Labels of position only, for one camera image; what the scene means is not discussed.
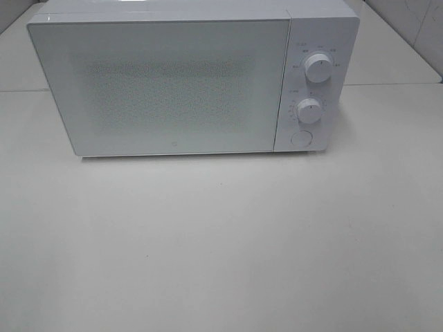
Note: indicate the round white door button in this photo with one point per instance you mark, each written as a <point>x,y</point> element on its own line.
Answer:
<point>301,139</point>

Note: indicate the white timer knob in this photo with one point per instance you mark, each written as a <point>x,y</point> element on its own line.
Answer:
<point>309,111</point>

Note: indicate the white microwave door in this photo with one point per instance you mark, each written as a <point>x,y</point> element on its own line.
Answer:
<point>153,88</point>

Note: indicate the white microwave oven body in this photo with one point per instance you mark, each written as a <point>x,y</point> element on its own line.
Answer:
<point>326,26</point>

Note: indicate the upper white power knob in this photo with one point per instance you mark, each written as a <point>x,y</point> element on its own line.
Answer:
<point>318,67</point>

